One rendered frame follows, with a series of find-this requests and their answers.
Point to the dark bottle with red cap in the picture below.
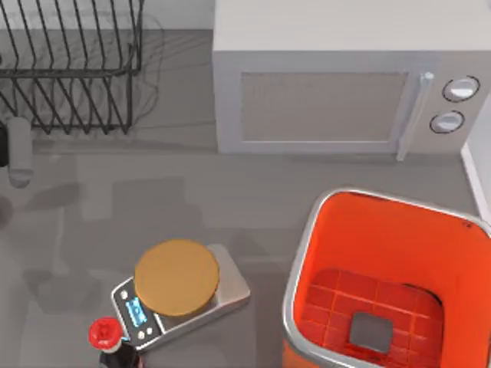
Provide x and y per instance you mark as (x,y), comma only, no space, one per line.
(104,332)

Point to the orange bin with grey rim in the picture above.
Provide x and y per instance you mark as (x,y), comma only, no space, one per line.
(379,237)

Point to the silver kitchen scale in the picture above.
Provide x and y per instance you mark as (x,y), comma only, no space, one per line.
(234,285)

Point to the pale microwave oven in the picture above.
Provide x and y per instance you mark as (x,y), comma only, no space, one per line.
(307,34)

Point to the microwave oven knob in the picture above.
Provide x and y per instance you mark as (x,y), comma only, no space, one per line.
(460,89)
(447,122)

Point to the round brown scale plate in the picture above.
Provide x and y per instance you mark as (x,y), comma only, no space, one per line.
(176,278)

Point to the microwave oven door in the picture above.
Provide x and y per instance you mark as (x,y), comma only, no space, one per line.
(322,107)

